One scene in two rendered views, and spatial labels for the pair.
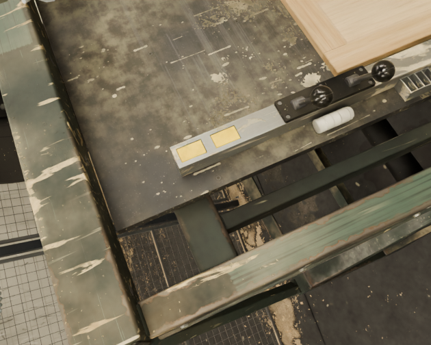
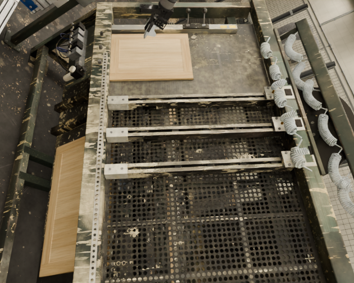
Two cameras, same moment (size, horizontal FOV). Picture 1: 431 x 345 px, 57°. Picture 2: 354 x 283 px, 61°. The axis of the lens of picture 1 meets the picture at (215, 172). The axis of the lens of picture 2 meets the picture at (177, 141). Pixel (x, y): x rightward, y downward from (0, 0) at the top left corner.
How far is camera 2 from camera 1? 247 cm
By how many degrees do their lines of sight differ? 53
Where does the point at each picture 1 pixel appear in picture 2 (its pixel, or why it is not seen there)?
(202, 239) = (233, 21)
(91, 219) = (258, 13)
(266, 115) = (212, 27)
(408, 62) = (170, 26)
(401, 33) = (164, 36)
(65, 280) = (264, 7)
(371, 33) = (172, 39)
